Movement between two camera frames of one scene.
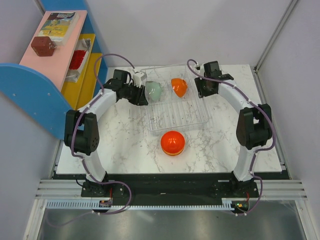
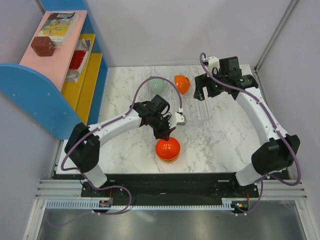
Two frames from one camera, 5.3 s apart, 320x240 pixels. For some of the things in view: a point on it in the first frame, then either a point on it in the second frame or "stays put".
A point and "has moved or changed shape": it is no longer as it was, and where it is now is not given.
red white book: (82, 48) stays put
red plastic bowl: (172, 142) has moved or changed shape
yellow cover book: (60, 27) stays put
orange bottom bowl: (172, 154) to (169, 162)
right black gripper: (198, 81) stays put
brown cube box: (43, 46) stays put
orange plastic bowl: (179, 86) has moved or changed shape
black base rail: (169, 187) stays put
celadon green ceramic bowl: (154, 89) has moved or changed shape
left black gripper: (140, 99) to (163, 134)
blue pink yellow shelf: (63, 68) stays put
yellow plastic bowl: (173, 153) to (171, 160)
